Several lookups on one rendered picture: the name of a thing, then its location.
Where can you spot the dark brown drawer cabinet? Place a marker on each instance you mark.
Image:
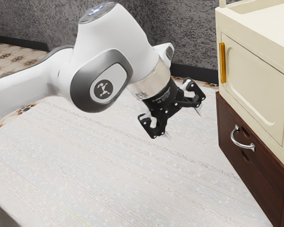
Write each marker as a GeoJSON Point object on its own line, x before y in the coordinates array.
{"type": "Point", "coordinates": [253, 163]}

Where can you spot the cream box with lid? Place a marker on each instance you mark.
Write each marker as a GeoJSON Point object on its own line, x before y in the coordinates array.
{"type": "Point", "coordinates": [258, 78]}

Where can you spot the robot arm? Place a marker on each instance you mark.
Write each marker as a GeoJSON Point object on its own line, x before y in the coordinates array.
{"type": "Point", "coordinates": [104, 54]}

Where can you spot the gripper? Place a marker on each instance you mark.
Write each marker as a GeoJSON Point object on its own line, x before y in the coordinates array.
{"type": "Point", "coordinates": [162, 98]}

